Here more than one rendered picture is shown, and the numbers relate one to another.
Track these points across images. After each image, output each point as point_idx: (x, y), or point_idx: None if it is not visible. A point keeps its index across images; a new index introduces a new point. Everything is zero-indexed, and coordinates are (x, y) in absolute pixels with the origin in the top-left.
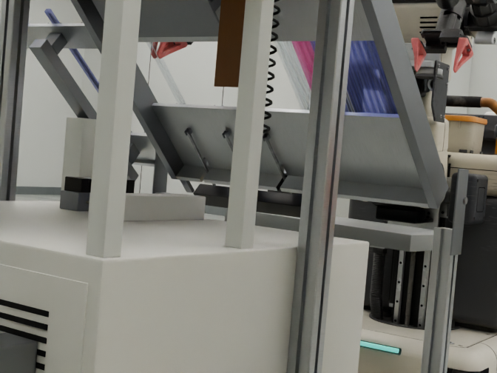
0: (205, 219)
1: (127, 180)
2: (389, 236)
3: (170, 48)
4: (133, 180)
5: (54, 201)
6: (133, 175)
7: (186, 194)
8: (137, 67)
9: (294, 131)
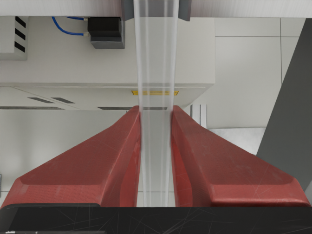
0: (1, 67)
1: (88, 17)
2: None
3: (122, 200)
4: (87, 28)
5: (206, 19)
6: None
7: (12, 49)
8: (304, 175)
9: None
